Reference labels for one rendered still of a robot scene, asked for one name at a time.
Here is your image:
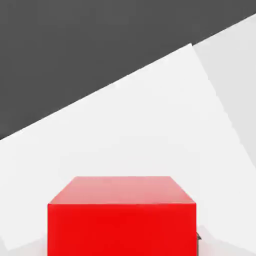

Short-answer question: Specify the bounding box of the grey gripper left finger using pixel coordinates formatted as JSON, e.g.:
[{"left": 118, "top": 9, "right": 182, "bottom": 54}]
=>
[{"left": 0, "top": 236, "right": 49, "bottom": 256}]

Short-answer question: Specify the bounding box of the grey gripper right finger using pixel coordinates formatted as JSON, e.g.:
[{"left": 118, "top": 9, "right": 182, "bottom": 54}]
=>
[{"left": 196, "top": 224, "right": 256, "bottom": 256}]

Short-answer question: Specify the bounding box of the small red cube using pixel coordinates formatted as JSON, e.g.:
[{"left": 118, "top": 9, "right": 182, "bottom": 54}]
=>
[{"left": 47, "top": 175, "right": 197, "bottom": 256}]

